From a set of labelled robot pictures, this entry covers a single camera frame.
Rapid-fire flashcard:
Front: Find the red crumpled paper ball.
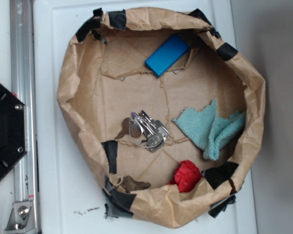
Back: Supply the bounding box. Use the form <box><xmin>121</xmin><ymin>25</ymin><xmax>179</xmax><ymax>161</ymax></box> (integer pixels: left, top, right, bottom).
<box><xmin>168</xmin><ymin>160</ymin><xmax>203</xmax><ymax>193</ymax></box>

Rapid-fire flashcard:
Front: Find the blue rectangular block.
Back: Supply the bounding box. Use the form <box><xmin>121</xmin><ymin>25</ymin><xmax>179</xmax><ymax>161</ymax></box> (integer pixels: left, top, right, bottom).
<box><xmin>145</xmin><ymin>34</ymin><xmax>189</xmax><ymax>78</ymax></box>

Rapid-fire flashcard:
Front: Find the brown paper bag bin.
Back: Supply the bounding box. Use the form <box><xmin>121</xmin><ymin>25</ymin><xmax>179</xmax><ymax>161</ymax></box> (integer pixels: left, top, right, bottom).
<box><xmin>57</xmin><ymin>7</ymin><xmax>266</xmax><ymax>228</ymax></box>

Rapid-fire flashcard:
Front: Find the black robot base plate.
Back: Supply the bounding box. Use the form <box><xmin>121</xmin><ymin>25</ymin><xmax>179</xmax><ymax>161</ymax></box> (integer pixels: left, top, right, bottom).
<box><xmin>0</xmin><ymin>83</ymin><xmax>26</xmax><ymax>182</ymax></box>

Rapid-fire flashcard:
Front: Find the silver key bunch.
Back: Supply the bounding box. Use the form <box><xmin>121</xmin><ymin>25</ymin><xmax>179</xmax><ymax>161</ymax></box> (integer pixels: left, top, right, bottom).
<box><xmin>115</xmin><ymin>110</ymin><xmax>169</xmax><ymax>153</ymax></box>

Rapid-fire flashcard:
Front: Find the metal corner bracket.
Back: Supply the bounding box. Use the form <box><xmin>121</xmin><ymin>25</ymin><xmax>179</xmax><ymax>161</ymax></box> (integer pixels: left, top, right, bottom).
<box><xmin>4</xmin><ymin>201</ymin><xmax>37</xmax><ymax>234</ymax></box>

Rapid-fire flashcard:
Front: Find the teal terry cloth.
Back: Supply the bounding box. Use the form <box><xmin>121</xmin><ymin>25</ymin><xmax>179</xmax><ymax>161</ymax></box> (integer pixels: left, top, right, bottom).
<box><xmin>173</xmin><ymin>99</ymin><xmax>246</xmax><ymax>161</ymax></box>

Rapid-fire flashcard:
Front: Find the aluminium extrusion rail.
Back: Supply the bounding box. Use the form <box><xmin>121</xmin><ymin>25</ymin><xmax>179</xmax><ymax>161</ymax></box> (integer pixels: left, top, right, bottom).
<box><xmin>9</xmin><ymin>0</ymin><xmax>39</xmax><ymax>202</ymax></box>

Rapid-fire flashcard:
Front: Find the brown rock piece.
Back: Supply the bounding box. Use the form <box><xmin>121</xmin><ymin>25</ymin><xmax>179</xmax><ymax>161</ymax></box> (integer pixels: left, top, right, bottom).
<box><xmin>120</xmin><ymin>175</ymin><xmax>151</xmax><ymax>193</ymax></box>

